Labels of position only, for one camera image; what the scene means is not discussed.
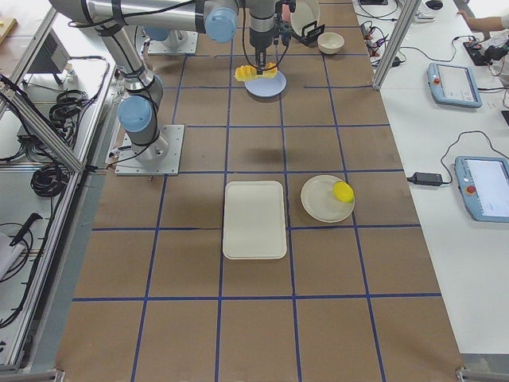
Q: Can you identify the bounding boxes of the cream bowl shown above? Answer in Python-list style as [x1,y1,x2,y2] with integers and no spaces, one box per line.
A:
[317,32,345,55]

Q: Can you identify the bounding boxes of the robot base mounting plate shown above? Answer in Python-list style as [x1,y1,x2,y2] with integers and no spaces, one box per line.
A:
[115,124,185,176]

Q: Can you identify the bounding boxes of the teach pendant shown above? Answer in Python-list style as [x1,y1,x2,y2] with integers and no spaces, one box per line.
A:
[454,156,508,223]
[426,63,482,108]

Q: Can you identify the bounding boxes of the far teach pendant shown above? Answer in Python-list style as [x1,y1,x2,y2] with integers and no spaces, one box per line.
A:
[426,63,482,108]

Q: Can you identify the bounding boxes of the striped bread roll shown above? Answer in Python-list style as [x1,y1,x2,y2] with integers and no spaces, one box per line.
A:
[234,64,278,82]

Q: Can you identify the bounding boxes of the pink plate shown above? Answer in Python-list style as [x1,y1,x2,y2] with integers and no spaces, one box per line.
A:
[282,2,290,22]

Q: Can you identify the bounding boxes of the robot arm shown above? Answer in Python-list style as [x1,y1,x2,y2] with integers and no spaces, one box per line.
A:
[51,1,291,162]

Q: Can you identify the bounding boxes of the coiled black cables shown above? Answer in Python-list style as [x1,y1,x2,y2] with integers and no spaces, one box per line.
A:
[30,89,100,198]

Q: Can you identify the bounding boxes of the aluminium frame post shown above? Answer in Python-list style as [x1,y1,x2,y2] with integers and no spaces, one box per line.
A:
[372,0,420,91]

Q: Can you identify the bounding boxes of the grey control box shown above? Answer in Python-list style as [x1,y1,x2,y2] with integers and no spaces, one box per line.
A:
[28,29,70,74]

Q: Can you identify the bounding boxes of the person hand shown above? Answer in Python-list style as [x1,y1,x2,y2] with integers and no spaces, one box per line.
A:
[457,10,470,19]

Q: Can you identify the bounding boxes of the cream rectangular tray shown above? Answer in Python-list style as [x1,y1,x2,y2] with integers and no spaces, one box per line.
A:
[223,181,287,260]

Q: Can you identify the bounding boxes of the black power adapter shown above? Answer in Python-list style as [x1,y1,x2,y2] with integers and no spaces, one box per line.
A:
[406,172,443,186]

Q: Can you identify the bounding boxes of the near teach pendant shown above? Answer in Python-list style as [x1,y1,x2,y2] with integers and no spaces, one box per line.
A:
[454,156,508,223]

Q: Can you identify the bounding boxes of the cream round plate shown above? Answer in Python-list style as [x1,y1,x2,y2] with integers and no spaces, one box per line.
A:
[301,174,355,223]

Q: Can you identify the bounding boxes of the light blue plate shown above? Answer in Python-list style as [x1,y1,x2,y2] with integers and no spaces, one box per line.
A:
[244,72,287,98]

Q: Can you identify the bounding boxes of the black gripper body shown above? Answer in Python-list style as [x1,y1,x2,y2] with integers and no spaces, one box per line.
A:
[250,27,290,68]

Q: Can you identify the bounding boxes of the black dish rack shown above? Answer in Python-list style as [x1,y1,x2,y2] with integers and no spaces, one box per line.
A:
[292,21,325,46]

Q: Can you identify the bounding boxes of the yellow lemon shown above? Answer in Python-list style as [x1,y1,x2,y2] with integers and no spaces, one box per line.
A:
[332,181,355,203]

